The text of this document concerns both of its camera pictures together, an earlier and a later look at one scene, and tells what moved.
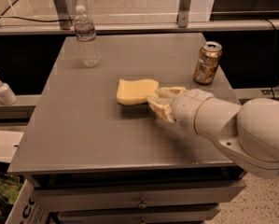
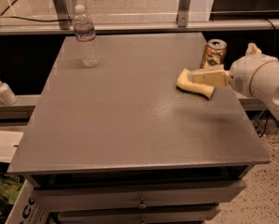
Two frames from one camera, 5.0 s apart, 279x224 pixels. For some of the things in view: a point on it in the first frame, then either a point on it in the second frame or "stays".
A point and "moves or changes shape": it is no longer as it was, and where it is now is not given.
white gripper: [186, 107] to [242, 75]
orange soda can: [208, 63] moves or changes shape
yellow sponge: [135, 91] to [184, 83]
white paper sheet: [4, 145] stays
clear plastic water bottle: [89, 51] stays
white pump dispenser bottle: [4, 91] stays
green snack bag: [3, 194] stays
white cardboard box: [27, 208] stays
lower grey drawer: [182, 214] stays
